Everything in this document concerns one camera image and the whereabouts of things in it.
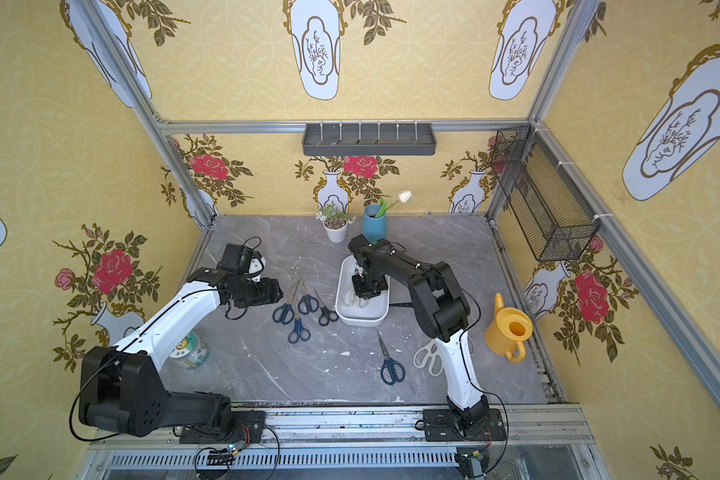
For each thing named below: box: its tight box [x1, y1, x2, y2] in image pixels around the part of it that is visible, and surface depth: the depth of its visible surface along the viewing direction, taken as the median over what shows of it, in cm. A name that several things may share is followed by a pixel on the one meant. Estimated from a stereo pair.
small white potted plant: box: [316, 204, 356, 243], surface depth 112 cm
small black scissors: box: [314, 289, 339, 327], surface depth 95 cm
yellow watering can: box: [484, 293, 533, 363], surface depth 80 cm
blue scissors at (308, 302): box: [298, 276, 320, 315], surface depth 99 cm
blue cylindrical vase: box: [362, 204, 387, 244], surface depth 98 cm
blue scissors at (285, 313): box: [272, 279, 301, 325], surface depth 96 cm
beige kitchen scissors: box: [343, 283, 369, 308], surface depth 98 cm
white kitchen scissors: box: [413, 339, 444, 377], surface depth 87 cm
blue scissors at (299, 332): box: [288, 314, 311, 344], surface depth 92 cm
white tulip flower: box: [376, 190, 413, 219], surface depth 92 cm
